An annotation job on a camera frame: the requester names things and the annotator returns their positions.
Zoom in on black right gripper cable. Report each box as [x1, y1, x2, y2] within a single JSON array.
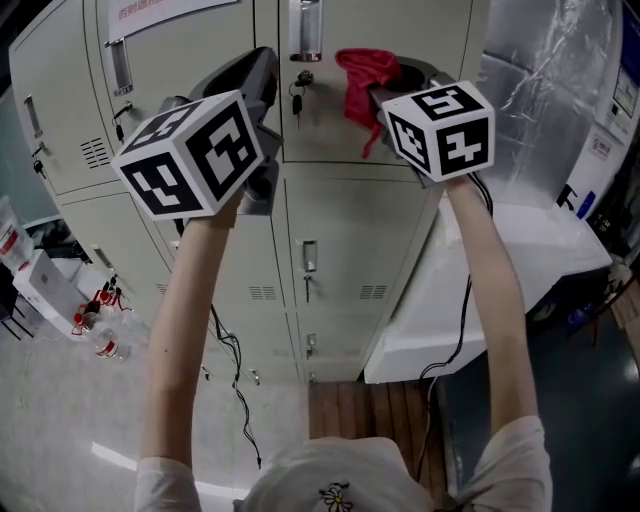
[[414, 172, 494, 481]]

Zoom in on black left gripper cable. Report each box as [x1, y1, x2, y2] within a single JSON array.
[[209, 304, 264, 471]]

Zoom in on grey metal cabinet door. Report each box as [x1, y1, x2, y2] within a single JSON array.
[[276, 0, 479, 167]]

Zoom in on red cloth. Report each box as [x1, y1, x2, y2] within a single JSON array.
[[334, 48, 405, 160]]

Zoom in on white paper notice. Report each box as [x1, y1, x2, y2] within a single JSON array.
[[104, 0, 239, 40]]

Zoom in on person's white shirt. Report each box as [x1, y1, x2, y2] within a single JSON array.
[[134, 414, 554, 512]]

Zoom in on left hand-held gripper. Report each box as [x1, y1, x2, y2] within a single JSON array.
[[110, 47, 284, 222]]

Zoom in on white panel with blue poster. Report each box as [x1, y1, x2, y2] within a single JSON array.
[[559, 0, 640, 221]]

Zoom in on person's left forearm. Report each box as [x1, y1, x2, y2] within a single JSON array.
[[141, 197, 241, 459]]

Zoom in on clear water jug red label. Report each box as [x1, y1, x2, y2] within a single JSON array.
[[92, 327, 134, 364]]

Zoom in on brown wooden slat platform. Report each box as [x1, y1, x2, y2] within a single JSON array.
[[307, 379, 451, 506]]

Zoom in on large white covered block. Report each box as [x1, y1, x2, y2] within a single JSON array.
[[363, 199, 614, 385]]

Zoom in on white water dispenser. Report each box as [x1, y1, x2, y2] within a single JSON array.
[[12, 249, 86, 341]]

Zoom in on large clear water bottle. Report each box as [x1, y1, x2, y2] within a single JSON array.
[[0, 194, 36, 274]]

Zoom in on person's right forearm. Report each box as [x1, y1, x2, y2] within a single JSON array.
[[442, 174, 539, 441]]

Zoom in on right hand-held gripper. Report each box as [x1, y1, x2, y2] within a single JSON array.
[[368, 56, 496, 189]]

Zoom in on beige metal locker unit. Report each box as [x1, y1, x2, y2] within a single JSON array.
[[8, 0, 494, 385]]

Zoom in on black key in lock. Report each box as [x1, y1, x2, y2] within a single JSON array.
[[30, 142, 51, 180], [288, 69, 315, 117], [112, 101, 135, 142]]

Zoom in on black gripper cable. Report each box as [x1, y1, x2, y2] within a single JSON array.
[[414, 172, 494, 481], [209, 304, 264, 471]]

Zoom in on silver foil sheet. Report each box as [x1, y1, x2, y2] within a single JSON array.
[[477, 0, 626, 211]]

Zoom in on clear water jug red handle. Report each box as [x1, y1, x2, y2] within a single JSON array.
[[72, 288, 136, 331]]

